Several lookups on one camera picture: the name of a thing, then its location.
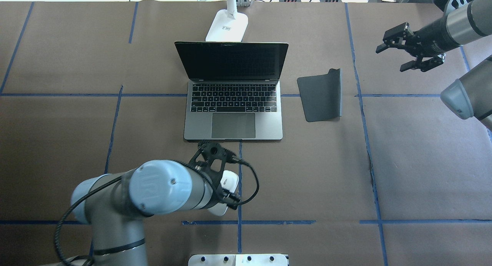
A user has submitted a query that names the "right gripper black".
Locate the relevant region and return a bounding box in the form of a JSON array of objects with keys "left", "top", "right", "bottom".
[{"left": 376, "top": 22, "right": 446, "bottom": 73}]

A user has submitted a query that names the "black mouse pad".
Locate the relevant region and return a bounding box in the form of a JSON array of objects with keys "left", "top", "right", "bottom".
[{"left": 297, "top": 68, "right": 342, "bottom": 122}]

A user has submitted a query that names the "grey laptop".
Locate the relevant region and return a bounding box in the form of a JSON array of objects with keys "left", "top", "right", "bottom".
[{"left": 175, "top": 41, "right": 289, "bottom": 141}]

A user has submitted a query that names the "white computer mouse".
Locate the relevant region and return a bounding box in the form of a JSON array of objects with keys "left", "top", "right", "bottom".
[{"left": 208, "top": 170, "right": 239, "bottom": 216}]

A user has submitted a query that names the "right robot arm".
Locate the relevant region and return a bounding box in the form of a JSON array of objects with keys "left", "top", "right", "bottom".
[{"left": 376, "top": 0, "right": 492, "bottom": 129}]

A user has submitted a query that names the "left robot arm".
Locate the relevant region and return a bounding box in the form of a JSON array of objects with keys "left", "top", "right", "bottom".
[{"left": 63, "top": 160, "right": 223, "bottom": 266}]

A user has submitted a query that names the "white desk lamp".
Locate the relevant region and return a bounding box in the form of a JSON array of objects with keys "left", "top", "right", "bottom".
[{"left": 205, "top": 0, "right": 248, "bottom": 42}]

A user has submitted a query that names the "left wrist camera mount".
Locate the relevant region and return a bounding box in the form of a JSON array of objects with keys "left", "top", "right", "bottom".
[{"left": 190, "top": 140, "right": 241, "bottom": 210}]

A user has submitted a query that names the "white pedestal column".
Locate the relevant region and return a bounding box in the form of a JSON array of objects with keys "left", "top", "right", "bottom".
[{"left": 188, "top": 253, "right": 290, "bottom": 266}]

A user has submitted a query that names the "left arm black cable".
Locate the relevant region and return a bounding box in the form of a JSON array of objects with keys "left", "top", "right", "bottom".
[{"left": 54, "top": 158, "right": 260, "bottom": 266}]

